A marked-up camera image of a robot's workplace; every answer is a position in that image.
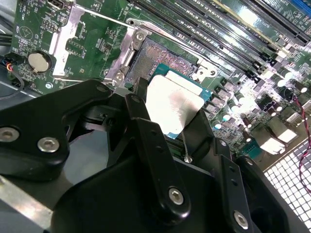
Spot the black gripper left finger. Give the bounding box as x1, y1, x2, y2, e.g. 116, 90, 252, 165
0, 76, 192, 220

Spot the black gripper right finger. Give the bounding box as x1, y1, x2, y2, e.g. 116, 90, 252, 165
181, 109, 302, 233

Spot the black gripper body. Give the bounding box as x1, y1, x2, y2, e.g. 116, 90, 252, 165
51, 152, 234, 233

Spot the metal socket cover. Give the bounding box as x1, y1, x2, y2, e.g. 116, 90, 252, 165
48, 4, 146, 85

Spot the silver CPU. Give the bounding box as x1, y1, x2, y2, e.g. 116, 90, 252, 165
145, 63, 214, 141

